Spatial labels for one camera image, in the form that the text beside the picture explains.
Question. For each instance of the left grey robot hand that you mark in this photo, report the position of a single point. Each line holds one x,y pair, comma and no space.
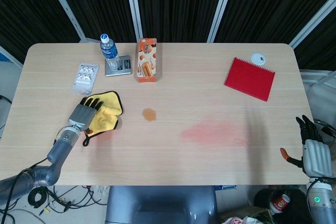
83,115

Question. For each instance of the red and white paper cup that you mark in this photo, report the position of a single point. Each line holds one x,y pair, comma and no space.
280,203

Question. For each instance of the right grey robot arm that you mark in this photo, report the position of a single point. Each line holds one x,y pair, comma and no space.
321,203

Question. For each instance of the red spiral notebook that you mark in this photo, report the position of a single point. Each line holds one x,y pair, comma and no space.
249,79

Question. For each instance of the white round lid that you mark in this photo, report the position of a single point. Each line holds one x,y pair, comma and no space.
258,58

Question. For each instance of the grey robot torso base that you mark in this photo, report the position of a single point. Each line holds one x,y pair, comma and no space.
160,205

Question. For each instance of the grey partition post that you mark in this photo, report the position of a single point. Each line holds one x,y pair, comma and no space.
134,6
312,22
223,6
67,10

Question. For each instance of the yellow cloth with black trim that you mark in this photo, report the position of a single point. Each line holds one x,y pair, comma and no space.
109,103

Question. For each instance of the small silver digital scale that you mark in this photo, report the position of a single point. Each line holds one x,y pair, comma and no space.
124,66

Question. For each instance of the brown liquid spill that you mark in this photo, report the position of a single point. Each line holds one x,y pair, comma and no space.
149,114

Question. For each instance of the clear bottle with blue label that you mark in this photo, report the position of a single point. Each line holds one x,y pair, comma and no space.
109,52

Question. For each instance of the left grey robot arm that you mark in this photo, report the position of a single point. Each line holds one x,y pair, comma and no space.
56,153

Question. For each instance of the silver pill blister pack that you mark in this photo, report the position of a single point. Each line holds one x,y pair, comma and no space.
85,78

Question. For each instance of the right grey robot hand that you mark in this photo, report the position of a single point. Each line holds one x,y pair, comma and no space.
316,155

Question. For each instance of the white plastic bag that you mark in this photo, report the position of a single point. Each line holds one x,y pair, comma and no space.
246,220

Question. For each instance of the orange snack box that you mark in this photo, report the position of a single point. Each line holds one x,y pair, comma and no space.
146,61

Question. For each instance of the black trash bin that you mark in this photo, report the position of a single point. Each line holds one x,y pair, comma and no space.
262,197

